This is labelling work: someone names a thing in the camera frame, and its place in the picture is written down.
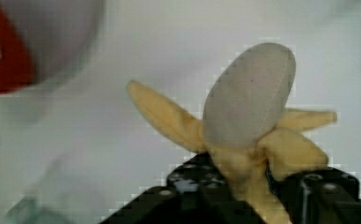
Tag red ketchup bottle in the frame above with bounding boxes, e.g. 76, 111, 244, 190
0, 8, 35, 94

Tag grey oval plate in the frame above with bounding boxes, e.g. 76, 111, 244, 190
0, 0, 104, 84

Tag green mug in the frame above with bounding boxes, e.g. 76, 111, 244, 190
4, 197, 73, 224

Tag plush peeled banana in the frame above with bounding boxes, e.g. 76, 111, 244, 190
127, 43, 337, 224

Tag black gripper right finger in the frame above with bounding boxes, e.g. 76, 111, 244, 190
266, 167, 361, 224

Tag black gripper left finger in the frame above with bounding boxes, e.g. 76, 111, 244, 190
100, 153, 266, 224

